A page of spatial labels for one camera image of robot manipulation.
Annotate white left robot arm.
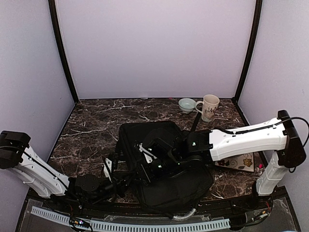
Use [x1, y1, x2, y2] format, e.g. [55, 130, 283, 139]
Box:
[0, 130, 134, 211]

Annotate black frame post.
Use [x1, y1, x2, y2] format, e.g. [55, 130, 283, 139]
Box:
[48, 0, 79, 104]
[232, 0, 263, 104]

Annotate white slotted cable duct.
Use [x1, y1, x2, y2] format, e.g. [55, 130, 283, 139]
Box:
[30, 206, 230, 232]

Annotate black front rail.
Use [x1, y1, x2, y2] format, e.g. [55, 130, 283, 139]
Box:
[48, 195, 273, 218]

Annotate small celadon bowl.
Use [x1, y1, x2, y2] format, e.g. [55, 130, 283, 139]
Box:
[178, 98, 196, 114]

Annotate black student bag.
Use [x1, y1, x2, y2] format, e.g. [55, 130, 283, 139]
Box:
[116, 117, 214, 221]

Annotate left black frame post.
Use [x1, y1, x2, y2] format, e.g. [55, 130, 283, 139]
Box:
[48, 0, 79, 104]

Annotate cream floral mug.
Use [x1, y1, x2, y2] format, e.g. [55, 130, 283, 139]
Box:
[195, 94, 220, 122]

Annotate small circuit board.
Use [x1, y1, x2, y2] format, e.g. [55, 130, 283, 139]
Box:
[69, 217, 90, 229]

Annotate right black frame post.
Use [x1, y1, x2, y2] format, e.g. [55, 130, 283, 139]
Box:
[232, 0, 263, 104]

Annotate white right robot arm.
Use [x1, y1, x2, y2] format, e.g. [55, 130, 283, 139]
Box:
[137, 110, 307, 210]

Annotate floral square plate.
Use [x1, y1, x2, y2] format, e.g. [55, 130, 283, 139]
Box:
[214, 153, 254, 173]

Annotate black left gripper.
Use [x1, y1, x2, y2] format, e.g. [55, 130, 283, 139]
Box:
[87, 171, 134, 206]

